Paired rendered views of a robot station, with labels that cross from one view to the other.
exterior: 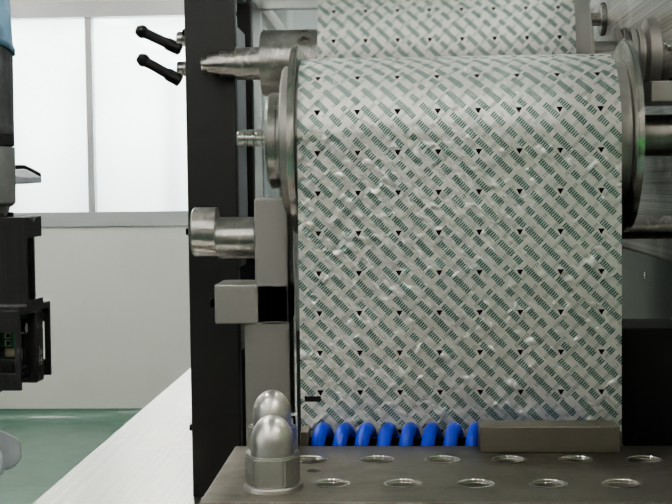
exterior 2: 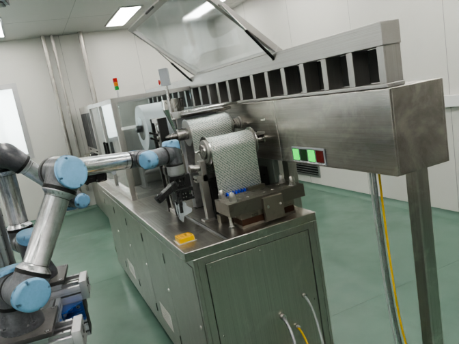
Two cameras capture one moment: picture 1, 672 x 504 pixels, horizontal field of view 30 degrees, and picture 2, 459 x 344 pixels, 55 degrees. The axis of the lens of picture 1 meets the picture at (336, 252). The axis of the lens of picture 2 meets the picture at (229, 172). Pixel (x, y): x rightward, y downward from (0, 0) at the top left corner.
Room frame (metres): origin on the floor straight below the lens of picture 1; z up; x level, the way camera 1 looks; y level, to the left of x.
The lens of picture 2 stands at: (-0.98, 0.89, 1.52)
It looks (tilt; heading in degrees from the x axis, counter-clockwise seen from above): 10 degrees down; 334
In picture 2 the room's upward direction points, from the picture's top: 10 degrees counter-clockwise
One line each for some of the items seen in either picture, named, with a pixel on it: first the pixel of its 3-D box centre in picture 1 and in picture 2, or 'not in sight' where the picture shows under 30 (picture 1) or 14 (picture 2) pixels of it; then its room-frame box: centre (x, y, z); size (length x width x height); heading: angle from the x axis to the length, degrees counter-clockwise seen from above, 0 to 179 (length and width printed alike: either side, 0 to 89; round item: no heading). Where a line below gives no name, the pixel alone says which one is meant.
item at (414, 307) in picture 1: (459, 318); (238, 173); (0.92, -0.09, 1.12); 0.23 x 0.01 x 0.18; 87
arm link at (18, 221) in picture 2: not in sight; (12, 198); (1.35, 0.91, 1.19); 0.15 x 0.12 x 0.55; 14
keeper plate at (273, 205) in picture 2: not in sight; (273, 207); (0.70, -0.13, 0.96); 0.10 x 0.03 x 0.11; 87
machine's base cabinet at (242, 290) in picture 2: not in sight; (184, 254); (1.92, -0.07, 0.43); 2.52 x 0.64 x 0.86; 177
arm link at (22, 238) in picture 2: not in sight; (31, 244); (1.22, 0.87, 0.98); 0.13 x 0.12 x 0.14; 14
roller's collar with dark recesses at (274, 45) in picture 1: (292, 62); (182, 134); (1.23, 0.04, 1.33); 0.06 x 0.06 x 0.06; 87
